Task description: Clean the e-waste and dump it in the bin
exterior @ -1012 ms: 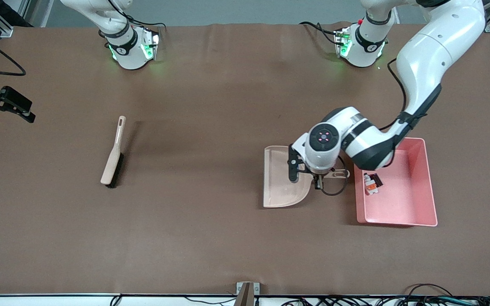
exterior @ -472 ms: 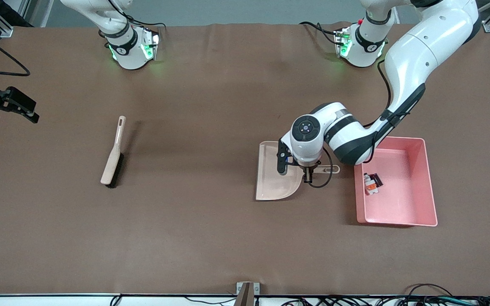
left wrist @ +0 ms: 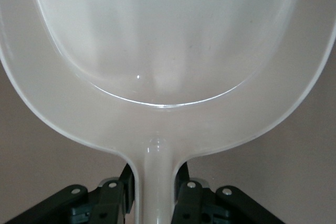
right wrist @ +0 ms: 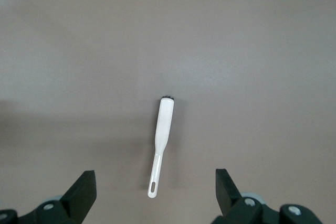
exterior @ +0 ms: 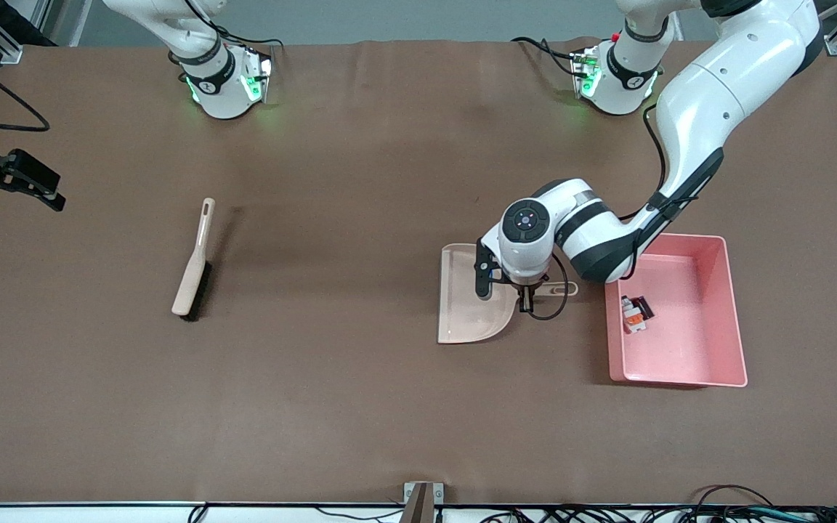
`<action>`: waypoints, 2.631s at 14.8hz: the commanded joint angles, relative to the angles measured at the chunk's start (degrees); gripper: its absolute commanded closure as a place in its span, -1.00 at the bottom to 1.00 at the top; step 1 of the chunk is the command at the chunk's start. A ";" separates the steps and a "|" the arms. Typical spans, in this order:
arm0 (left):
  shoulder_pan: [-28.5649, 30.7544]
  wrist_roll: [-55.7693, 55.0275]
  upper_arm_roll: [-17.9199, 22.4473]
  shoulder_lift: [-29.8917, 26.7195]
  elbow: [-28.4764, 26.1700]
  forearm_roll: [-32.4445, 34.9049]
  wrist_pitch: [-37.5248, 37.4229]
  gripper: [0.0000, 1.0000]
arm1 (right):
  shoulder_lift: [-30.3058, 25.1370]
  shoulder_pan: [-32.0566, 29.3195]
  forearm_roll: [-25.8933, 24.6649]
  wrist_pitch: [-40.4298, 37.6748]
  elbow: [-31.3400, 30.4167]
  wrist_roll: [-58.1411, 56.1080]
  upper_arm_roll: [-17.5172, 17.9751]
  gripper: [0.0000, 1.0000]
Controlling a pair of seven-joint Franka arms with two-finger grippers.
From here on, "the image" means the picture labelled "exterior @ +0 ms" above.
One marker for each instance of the pink plastic bin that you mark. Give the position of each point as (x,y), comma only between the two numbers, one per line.
(694,341)

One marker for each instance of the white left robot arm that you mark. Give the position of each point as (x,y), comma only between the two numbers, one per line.
(709,102)

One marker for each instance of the white electronic component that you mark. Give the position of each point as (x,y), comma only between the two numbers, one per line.
(631,316)

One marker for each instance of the dark brown capacitor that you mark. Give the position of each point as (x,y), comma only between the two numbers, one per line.
(646,309)

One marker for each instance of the brown table cover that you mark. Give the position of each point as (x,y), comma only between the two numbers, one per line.
(346,181)

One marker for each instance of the grey metal bracket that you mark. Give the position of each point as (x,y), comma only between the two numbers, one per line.
(439,494)

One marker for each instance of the beige plastic dustpan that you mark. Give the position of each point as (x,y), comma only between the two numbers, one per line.
(462,305)

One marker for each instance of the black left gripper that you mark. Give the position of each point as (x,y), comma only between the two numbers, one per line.
(527,296)

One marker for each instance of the grey metal post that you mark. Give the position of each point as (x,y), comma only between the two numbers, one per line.
(66,18)

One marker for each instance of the beige brush black bristles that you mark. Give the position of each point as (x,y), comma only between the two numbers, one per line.
(192,280)

